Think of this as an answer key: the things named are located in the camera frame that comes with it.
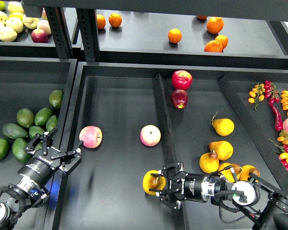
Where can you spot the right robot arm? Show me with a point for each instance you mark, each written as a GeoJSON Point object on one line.
{"type": "Point", "coordinates": [261, 202]}

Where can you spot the black left tray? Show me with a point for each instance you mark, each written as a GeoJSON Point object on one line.
{"type": "Point", "coordinates": [27, 83]}

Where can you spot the orange front right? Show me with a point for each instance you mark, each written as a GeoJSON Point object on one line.
{"type": "Point", "coordinates": [213, 46]}

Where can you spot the dark avocado lying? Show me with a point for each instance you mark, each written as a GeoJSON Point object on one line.
{"type": "Point", "coordinates": [14, 131]}

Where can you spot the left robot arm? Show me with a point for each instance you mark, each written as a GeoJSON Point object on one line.
{"type": "Point", "coordinates": [31, 192]}

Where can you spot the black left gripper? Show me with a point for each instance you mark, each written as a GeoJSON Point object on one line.
{"type": "Point", "coordinates": [46, 159]}

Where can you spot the pink apple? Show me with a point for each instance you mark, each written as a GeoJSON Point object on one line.
{"type": "Point", "coordinates": [91, 136]}
{"type": "Point", "coordinates": [150, 135]}

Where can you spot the black shelf post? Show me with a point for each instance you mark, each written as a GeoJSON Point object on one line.
{"type": "Point", "coordinates": [89, 32]}

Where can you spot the green avocado lower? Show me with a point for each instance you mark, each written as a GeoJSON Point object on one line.
{"type": "Point", "coordinates": [19, 151]}

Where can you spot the green avocado top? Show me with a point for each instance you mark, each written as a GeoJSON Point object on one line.
{"type": "Point", "coordinates": [55, 98]}

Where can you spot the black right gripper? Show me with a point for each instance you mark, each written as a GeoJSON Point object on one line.
{"type": "Point", "coordinates": [182, 186]}

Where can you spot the large orange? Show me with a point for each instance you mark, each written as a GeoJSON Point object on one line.
{"type": "Point", "coordinates": [215, 25]}

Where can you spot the black centre tray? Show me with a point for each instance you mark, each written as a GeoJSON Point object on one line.
{"type": "Point", "coordinates": [105, 191]}

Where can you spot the bright red apple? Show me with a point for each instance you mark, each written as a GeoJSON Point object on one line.
{"type": "Point", "coordinates": [181, 79]}

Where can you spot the orange small right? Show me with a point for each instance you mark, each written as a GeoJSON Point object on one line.
{"type": "Point", "coordinates": [223, 40]}

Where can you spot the yellow pear left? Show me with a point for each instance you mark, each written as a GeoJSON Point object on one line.
{"type": "Point", "coordinates": [209, 162]}

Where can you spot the yellow pear brown stem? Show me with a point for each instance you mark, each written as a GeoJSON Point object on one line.
{"type": "Point", "coordinates": [153, 182]}

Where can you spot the orange behind post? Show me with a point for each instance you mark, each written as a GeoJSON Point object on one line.
{"type": "Point", "coordinates": [101, 21]}

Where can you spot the yellow pear top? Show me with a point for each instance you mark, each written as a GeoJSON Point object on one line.
{"type": "Point", "coordinates": [223, 126]}

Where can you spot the black tray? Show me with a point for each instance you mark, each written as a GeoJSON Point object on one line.
{"type": "Point", "coordinates": [105, 191]}
{"type": "Point", "coordinates": [27, 83]}

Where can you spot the yellow pear right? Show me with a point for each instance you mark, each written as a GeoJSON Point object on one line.
{"type": "Point", "coordinates": [246, 170]}

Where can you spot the red apple on shelf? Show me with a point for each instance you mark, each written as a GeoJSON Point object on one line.
{"type": "Point", "coordinates": [39, 36]}

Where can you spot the orange on shelf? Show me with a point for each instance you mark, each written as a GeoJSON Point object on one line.
{"type": "Point", "coordinates": [115, 20]}

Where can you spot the orange cherry tomato vine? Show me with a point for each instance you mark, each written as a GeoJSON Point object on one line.
{"type": "Point", "coordinates": [256, 95]}

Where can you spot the orange centre shelf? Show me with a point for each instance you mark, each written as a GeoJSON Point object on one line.
{"type": "Point", "coordinates": [174, 35]}

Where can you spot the pink apple centre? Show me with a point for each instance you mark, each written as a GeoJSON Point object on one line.
{"type": "Point", "coordinates": [150, 135]}

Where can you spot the pink apple left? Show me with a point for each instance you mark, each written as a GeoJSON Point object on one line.
{"type": "Point", "coordinates": [91, 136]}

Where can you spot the red chili pepper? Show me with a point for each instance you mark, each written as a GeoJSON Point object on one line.
{"type": "Point", "coordinates": [278, 121]}

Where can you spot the pale yellow apple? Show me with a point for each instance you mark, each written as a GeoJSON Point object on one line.
{"type": "Point", "coordinates": [7, 34]}

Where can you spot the dark red apple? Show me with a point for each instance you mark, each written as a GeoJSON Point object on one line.
{"type": "Point", "coordinates": [179, 98]}

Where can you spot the yellow pear middle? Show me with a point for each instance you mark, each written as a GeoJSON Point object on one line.
{"type": "Point", "coordinates": [223, 149]}

